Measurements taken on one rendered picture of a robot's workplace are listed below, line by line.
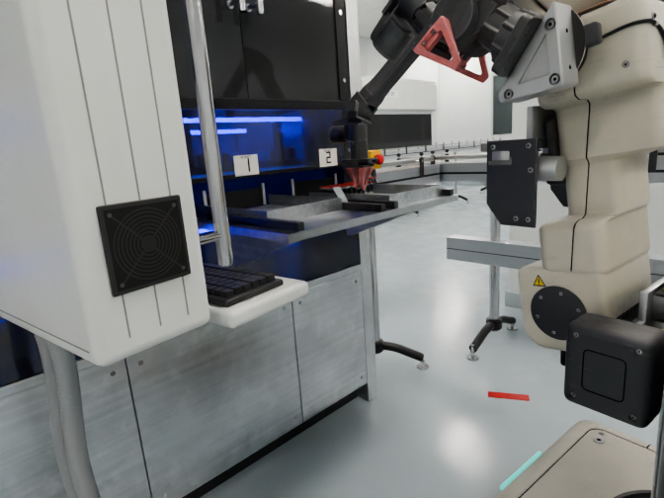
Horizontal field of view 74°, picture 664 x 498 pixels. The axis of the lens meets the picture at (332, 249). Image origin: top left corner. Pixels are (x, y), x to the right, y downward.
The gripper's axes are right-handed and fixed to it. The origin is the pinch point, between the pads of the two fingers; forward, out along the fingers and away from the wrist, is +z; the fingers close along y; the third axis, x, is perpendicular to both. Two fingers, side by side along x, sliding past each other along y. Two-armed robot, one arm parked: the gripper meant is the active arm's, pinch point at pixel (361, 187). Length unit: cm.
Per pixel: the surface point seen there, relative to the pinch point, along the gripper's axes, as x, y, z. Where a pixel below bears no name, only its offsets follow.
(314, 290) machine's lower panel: 3.9, 18.3, 36.1
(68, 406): 91, 14, 30
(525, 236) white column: -152, -27, 46
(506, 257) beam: -91, -28, 44
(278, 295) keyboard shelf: 68, -19, 12
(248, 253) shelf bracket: 37.6, 16.1, 14.0
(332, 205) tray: 23.1, -3.4, 2.2
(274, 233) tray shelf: 52, -6, 4
